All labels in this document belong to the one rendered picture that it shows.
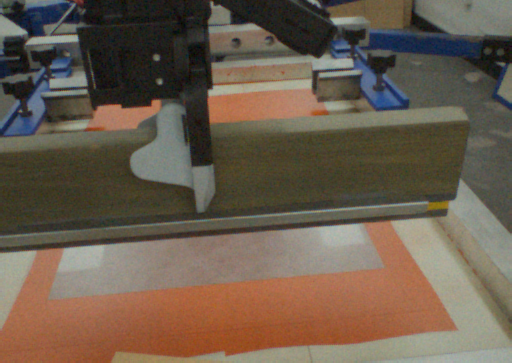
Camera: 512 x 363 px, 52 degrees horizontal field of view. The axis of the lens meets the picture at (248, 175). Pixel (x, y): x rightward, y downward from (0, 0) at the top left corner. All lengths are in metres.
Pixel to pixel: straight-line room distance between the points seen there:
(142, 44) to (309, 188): 0.17
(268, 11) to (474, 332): 0.33
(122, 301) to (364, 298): 0.23
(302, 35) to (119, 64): 0.12
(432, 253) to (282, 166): 0.24
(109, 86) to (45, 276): 0.28
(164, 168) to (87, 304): 0.21
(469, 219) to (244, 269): 0.24
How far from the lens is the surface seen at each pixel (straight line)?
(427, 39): 1.49
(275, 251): 0.57
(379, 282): 0.54
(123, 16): 0.36
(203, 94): 0.34
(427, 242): 0.61
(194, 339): 0.49
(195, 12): 0.35
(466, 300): 0.55
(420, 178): 0.44
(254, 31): 1.08
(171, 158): 0.38
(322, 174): 0.41
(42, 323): 0.54
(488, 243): 0.56
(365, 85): 0.89
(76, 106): 0.88
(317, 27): 0.36
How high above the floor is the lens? 1.31
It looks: 30 degrees down
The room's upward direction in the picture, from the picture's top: 3 degrees counter-clockwise
